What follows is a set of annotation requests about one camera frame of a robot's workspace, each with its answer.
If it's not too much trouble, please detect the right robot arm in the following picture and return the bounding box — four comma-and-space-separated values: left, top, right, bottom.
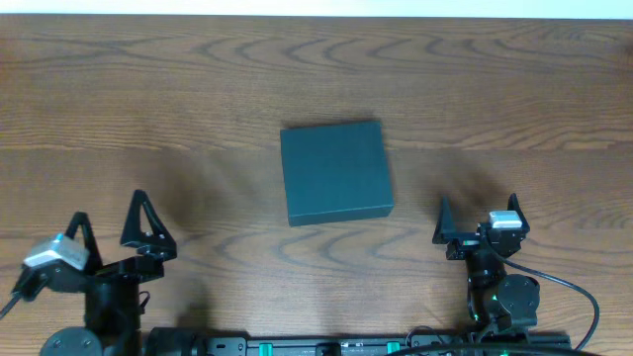
432, 194, 540, 343

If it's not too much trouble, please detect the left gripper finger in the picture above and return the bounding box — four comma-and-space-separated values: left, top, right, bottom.
65, 212, 103, 275
120, 190, 177, 261

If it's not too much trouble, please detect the black gift box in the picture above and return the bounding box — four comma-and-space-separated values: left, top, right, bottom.
280, 121, 395, 226

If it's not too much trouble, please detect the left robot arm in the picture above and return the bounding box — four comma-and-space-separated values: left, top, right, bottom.
1, 190, 208, 355

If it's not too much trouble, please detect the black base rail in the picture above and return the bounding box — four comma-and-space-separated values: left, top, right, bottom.
191, 331, 573, 356

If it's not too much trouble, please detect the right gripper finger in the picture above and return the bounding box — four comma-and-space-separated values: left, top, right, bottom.
432, 197, 456, 245
507, 193, 530, 234

